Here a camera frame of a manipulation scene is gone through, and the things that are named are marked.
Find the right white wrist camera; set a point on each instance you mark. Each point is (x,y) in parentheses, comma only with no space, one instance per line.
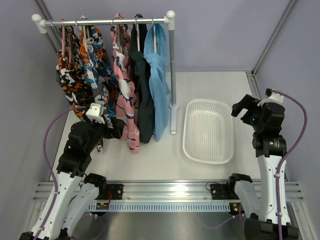
(272,97)

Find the cream hanger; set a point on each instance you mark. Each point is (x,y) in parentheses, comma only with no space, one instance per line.
(137,34)
(154,37)

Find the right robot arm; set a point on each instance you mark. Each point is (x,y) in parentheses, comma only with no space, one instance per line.
(267,215)

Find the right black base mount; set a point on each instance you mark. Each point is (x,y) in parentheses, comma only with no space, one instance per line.
(221,192)

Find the light blue shorts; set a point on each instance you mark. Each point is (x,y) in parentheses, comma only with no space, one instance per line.
(158,85)

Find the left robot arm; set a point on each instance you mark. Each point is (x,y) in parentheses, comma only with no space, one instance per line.
(73,189)

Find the black orange camouflage shorts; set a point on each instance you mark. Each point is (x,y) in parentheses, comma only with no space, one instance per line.
(71,78)

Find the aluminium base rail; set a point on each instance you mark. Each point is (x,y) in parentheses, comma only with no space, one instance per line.
(168,191)

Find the white plastic hanger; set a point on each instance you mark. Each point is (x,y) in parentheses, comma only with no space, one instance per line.
(87,40)

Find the grey hanger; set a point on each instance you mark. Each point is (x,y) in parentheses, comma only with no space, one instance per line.
(118,32)

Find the pink patterned shorts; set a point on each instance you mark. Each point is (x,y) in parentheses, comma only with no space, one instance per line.
(127,99)

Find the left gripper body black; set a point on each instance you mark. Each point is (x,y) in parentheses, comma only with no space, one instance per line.
(110,133)

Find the white perforated plastic basket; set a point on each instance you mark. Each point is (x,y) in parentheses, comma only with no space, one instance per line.
(208,135)

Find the dark navy shorts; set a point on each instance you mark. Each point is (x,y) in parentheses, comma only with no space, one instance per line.
(141,75)

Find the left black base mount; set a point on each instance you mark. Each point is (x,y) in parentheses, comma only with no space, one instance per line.
(112,190)

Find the slotted white cable duct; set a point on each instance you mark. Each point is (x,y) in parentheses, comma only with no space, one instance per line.
(163,207)

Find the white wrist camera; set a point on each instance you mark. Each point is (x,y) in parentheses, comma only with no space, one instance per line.
(272,97)
(95,113)

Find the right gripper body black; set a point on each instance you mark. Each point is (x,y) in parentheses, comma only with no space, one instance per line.
(252,116)

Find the blue orange camouflage shorts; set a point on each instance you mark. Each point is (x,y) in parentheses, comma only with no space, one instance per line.
(100,75)

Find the pink hanger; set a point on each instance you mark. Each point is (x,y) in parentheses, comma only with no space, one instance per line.
(67,43)

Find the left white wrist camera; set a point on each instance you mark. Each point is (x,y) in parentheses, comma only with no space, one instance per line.
(95,113)

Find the white metal clothes rack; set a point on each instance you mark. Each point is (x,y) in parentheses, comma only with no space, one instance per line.
(169,19)

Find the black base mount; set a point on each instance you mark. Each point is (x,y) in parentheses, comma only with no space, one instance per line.
(112,190)
(221,192)

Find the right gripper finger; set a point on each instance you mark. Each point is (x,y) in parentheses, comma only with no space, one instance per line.
(237,108)
(249,100)

